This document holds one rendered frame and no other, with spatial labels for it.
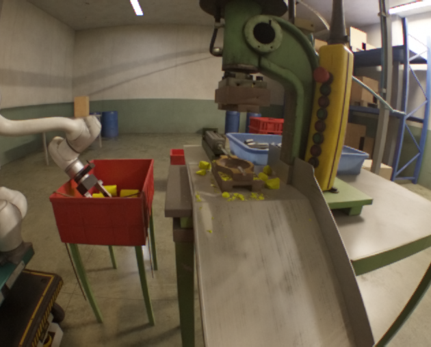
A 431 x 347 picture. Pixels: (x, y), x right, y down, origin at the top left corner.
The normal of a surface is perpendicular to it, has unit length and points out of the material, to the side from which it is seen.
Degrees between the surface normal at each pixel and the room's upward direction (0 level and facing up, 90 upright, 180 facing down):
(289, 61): 90
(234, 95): 90
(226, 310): 30
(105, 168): 90
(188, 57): 90
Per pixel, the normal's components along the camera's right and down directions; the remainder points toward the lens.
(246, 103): 0.16, 0.30
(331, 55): -0.84, 0.04
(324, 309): 0.12, -0.67
